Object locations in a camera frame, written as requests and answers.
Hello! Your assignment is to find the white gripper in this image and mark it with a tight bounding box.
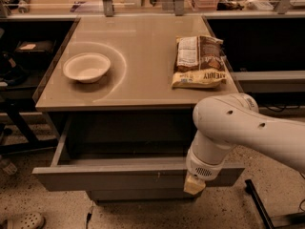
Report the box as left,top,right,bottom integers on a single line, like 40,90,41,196
184,149,224,196

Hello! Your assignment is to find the grey top drawer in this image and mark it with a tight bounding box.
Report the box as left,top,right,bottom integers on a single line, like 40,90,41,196
31,114,246,193

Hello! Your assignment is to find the grey drawer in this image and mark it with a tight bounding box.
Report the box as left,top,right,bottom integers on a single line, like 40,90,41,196
87,189,201,204
31,114,246,193

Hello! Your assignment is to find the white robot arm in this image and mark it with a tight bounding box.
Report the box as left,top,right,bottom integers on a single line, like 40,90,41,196
184,94,305,195

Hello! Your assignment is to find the grey lower drawer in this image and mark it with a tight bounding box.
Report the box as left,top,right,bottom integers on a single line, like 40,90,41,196
87,189,201,204

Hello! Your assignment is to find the grey drawer cabinet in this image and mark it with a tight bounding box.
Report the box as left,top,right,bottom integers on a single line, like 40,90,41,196
32,14,248,206

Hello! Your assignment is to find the brown yellow snack bag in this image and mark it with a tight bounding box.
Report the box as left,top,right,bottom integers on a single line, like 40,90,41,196
172,35,227,89

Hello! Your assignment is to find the white paper bowl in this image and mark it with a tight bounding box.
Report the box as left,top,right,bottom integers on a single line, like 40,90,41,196
63,52,111,83

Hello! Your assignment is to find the white perforated clog shoe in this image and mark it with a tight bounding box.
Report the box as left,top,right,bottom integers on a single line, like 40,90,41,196
1,212,46,229

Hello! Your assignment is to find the black floor frame bar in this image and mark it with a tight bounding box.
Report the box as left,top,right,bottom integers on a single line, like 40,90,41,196
245,179,275,229

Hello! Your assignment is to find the black floor cable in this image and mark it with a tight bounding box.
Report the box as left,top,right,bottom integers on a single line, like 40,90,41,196
297,171,305,214

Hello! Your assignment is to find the grey metal post right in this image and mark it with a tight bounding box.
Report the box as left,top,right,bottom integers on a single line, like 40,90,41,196
173,0,187,17

